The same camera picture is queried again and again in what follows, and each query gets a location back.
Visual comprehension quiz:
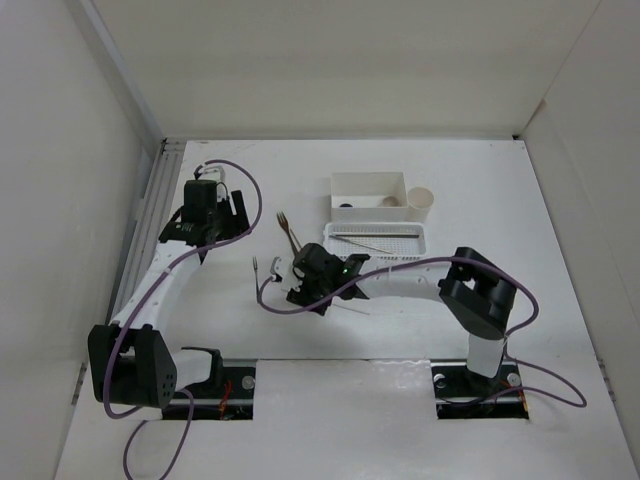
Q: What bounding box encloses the pale translucent chopstick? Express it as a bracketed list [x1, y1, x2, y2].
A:
[335, 235, 396, 254]

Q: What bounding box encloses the thin clear chopstick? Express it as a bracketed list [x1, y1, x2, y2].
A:
[333, 303, 370, 316]

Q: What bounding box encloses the long black chopstick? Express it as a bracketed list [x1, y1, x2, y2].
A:
[331, 225, 421, 235]

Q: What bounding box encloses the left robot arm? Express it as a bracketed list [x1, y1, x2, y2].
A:
[88, 180, 249, 409]

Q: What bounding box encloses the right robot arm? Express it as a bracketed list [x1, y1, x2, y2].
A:
[271, 243, 516, 394]

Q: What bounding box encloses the small black two-prong fork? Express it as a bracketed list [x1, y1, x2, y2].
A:
[252, 255, 260, 301]

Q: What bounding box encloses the brown wooden fork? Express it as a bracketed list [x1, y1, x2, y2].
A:
[276, 211, 299, 255]

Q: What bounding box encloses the white shallow mesh basket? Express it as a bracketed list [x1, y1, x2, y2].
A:
[322, 222, 429, 261]

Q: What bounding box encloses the white perforated deep box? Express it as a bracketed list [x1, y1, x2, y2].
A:
[330, 172, 412, 223]

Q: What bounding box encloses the white round cup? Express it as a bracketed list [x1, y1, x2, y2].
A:
[406, 187, 435, 223]

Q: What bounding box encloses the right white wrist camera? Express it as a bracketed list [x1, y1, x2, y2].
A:
[270, 256, 302, 292]

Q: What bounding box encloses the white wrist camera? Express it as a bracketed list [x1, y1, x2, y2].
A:
[270, 256, 302, 292]
[194, 165, 226, 184]

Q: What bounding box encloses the aluminium frame rail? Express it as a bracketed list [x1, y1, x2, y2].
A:
[103, 138, 186, 325]

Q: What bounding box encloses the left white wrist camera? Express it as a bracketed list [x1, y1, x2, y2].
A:
[194, 165, 226, 184]

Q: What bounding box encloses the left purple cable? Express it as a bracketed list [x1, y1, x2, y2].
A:
[102, 159, 265, 479]

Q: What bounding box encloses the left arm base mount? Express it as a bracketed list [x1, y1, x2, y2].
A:
[187, 360, 257, 421]

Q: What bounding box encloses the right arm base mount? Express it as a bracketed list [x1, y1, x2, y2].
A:
[431, 360, 529, 420]

